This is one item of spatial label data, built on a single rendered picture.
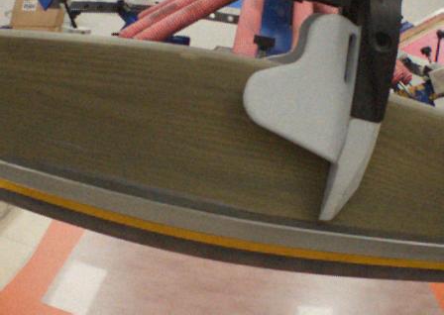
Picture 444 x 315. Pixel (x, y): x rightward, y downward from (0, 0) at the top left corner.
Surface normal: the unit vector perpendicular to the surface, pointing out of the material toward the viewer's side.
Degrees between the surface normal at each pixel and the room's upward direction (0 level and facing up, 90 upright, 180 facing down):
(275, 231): 90
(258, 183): 90
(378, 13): 80
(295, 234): 90
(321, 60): 85
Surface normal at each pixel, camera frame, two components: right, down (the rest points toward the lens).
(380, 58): -0.10, 0.45
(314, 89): -0.04, 0.15
